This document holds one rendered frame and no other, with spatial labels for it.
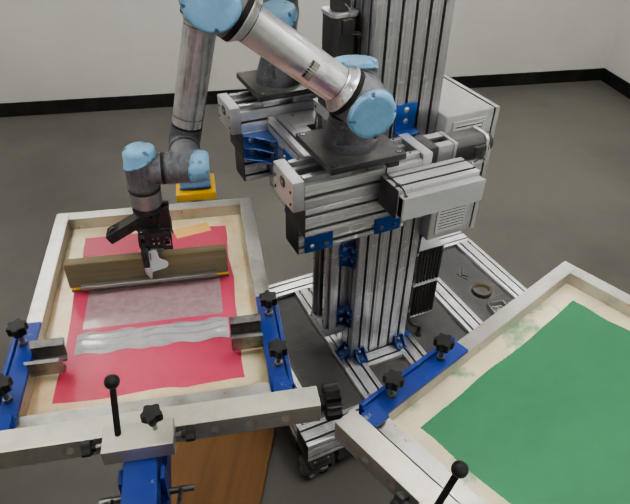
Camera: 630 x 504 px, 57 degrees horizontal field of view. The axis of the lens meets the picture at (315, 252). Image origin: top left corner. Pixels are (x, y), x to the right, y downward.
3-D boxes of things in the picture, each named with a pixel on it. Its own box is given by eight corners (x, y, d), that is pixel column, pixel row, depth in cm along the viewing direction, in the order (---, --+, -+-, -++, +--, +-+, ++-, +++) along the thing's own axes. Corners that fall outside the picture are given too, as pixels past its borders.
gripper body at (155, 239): (173, 251, 147) (168, 211, 139) (138, 254, 145) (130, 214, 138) (173, 234, 152) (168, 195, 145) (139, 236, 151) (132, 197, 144)
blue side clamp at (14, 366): (25, 341, 140) (17, 320, 136) (47, 339, 141) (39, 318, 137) (-4, 449, 117) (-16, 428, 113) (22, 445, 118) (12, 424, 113)
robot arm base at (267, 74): (291, 68, 200) (291, 38, 194) (309, 83, 189) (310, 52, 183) (249, 74, 194) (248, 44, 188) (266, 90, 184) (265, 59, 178)
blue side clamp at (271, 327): (256, 314, 149) (255, 293, 145) (275, 311, 150) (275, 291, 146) (271, 409, 126) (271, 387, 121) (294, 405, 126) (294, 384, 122)
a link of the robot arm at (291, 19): (258, 54, 181) (256, 9, 173) (261, 40, 192) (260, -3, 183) (296, 55, 181) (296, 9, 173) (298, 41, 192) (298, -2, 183)
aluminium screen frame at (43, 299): (59, 224, 177) (56, 213, 175) (251, 206, 186) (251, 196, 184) (-1, 447, 116) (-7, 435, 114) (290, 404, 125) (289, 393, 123)
